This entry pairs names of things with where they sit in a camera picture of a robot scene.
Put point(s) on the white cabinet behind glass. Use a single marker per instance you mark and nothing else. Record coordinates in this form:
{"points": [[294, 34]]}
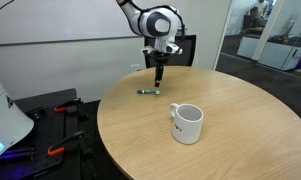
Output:
{"points": [[284, 56]]}

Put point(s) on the orange-handled clamp upper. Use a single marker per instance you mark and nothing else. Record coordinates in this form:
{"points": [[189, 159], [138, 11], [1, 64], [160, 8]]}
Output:
{"points": [[63, 107]]}

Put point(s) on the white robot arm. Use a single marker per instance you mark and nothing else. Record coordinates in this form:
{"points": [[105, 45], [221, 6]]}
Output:
{"points": [[159, 22]]}

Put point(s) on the seated person in background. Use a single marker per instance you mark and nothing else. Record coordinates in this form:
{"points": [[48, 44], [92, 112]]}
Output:
{"points": [[255, 17]]}

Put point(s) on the green marker white cap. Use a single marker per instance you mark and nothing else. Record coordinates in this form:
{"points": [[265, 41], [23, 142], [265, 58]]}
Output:
{"points": [[152, 92]]}

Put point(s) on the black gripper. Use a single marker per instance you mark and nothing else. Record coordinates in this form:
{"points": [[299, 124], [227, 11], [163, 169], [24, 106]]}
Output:
{"points": [[161, 59]]}

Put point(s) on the orange-handled clamp lower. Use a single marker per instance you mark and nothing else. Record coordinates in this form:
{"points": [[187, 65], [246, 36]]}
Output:
{"points": [[60, 146]]}

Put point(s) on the black mesh office chair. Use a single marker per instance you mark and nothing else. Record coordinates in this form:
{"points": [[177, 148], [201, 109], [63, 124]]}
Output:
{"points": [[183, 59]]}

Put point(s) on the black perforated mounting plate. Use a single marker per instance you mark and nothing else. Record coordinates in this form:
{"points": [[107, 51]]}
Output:
{"points": [[29, 160]]}

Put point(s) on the white ceramic mug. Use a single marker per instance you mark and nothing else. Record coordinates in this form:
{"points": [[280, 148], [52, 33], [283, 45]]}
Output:
{"points": [[187, 122]]}

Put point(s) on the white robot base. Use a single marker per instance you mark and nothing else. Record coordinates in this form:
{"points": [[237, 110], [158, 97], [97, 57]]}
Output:
{"points": [[14, 124]]}

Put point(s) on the round wooden table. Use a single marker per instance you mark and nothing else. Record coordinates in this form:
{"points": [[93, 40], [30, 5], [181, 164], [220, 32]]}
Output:
{"points": [[247, 133]]}

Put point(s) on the orange-handled clamp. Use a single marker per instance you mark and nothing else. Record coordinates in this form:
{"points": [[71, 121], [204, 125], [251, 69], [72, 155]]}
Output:
{"points": [[63, 107], [60, 146]]}

